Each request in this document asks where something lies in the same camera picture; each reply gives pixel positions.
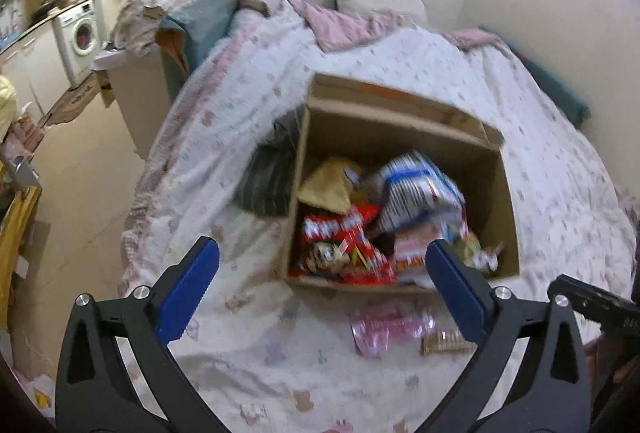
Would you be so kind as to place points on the red candy bag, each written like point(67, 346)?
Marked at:
point(360, 225)

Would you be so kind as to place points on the white side cabinet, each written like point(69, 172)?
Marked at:
point(135, 98)

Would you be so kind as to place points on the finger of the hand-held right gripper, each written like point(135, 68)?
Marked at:
point(590, 300)

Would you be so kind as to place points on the brown snack bar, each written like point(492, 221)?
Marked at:
point(445, 342)

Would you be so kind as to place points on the patterned door mat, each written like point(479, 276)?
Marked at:
point(75, 100)

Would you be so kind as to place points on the yellow wooden board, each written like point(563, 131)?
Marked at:
point(15, 238)

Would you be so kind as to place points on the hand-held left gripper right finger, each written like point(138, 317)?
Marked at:
point(457, 293)

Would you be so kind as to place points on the red orange noodle packet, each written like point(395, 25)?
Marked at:
point(415, 253)

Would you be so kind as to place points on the teal cloth bundle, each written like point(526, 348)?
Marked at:
point(200, 28)

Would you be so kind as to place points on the dark striped cloth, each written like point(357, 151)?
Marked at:
point(265, 178)

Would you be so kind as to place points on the white washing machine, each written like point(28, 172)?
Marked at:
point(80, 38)

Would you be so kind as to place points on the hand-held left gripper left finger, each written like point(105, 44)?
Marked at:
point(192, 288)

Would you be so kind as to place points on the cardboard box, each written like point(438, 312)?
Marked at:
point(500, 193)

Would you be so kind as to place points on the white blue snack packet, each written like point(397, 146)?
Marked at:
point(415, 188)

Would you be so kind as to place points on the yellow snack packet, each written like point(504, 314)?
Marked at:
point(325, 188)

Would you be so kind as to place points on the white kitchen cabinets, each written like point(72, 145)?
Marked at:
point(30, 63)

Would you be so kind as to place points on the pink snack packet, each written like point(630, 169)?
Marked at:
point(385, 325)

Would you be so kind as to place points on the pink quilt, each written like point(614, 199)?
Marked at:
point(345, 25)

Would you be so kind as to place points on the pile of clothes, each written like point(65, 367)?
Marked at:
point(150, 8)

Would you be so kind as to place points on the beige pillow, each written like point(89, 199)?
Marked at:
point(380, 0)

